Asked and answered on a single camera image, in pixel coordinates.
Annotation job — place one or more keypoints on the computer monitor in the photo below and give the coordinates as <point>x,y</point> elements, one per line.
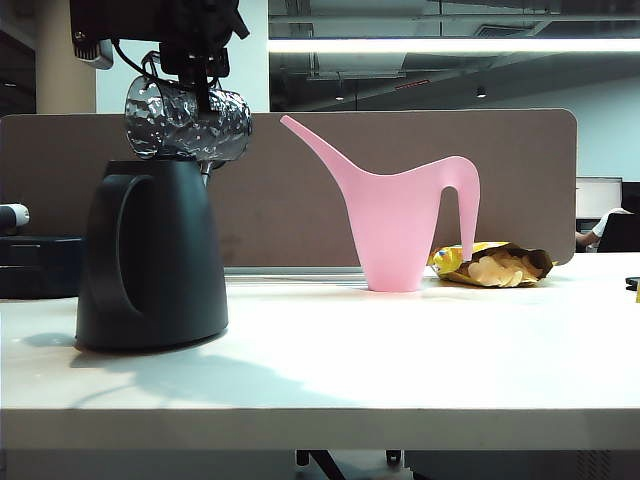
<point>597,195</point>

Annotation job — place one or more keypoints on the black table bracket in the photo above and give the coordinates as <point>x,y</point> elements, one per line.
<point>393,456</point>

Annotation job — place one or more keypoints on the black table leg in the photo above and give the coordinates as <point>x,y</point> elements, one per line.
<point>315,465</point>

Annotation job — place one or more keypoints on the brown desk divider panel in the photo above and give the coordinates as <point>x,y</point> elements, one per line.
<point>300,210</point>

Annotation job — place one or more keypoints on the black plastic watering can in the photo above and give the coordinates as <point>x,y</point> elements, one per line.
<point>170,260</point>

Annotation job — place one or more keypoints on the black office chair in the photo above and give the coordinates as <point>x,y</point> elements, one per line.
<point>620,235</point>

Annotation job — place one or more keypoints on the dark blue tool case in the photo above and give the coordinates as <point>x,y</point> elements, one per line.
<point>35,270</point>

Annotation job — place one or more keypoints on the yellow potato chips bag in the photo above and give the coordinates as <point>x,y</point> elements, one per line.
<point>500,270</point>

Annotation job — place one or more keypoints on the long ceiling light strip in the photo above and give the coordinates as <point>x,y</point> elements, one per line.
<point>450,45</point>

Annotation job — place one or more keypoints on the pink plastic watering can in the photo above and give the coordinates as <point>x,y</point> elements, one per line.
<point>390,225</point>

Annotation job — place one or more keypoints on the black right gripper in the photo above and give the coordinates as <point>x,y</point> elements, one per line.
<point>160,20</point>

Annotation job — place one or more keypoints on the white and black handheld device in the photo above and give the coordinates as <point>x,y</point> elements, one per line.
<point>12,215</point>

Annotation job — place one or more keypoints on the person in white shirt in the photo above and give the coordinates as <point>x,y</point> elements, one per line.
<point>601,226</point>

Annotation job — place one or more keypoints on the small black flat object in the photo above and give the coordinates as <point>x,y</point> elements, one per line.
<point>632,283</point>

